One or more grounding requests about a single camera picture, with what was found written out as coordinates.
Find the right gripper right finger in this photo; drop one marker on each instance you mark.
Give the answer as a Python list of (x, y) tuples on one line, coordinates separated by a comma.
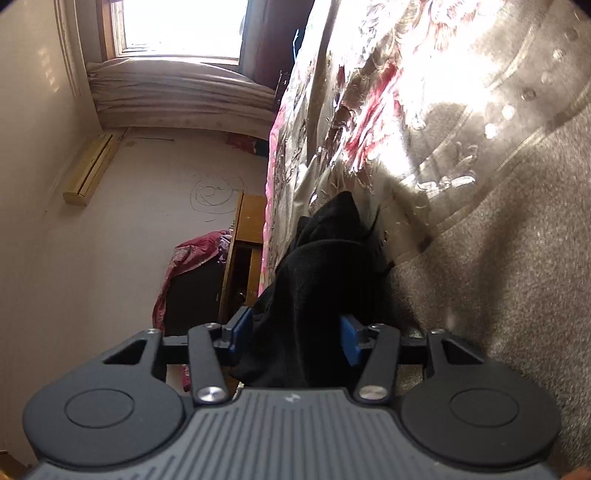
[(374, 351)]

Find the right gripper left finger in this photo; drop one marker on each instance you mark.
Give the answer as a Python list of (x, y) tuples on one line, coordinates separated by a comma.
[(211, 348)]

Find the black pants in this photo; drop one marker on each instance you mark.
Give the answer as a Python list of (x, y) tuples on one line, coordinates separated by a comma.
[(333, 268)]

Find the black television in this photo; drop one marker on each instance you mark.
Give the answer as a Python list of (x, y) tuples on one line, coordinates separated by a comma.
[(192, 298)]

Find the wooden TV cabinet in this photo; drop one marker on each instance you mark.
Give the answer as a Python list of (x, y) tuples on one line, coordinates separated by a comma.
[(240, 285)]

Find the pink cloth over TV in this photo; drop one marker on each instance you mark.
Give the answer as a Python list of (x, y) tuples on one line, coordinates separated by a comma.
[(186, 257)]

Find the pink cartoon quilt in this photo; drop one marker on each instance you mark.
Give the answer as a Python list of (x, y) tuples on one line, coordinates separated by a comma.
[(268, 190)]

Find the floral satin bedspread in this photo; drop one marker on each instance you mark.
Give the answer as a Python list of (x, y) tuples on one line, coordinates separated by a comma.
[(462, 129)]

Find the left beige curtain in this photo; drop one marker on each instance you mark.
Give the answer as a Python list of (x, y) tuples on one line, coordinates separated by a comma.
[(183, 94)]

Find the maroon upholstered window bench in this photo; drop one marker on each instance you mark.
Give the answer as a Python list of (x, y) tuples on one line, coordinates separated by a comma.
[(267, 40)]

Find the blue cloth on bench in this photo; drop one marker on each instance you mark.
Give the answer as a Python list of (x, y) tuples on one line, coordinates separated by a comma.
[(297, 40)]

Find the window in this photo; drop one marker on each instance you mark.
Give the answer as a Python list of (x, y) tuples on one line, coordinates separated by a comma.
[(209, 31)]

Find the wall air conditioner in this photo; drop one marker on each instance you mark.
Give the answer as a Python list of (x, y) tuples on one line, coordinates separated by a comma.
[(90, 168)]

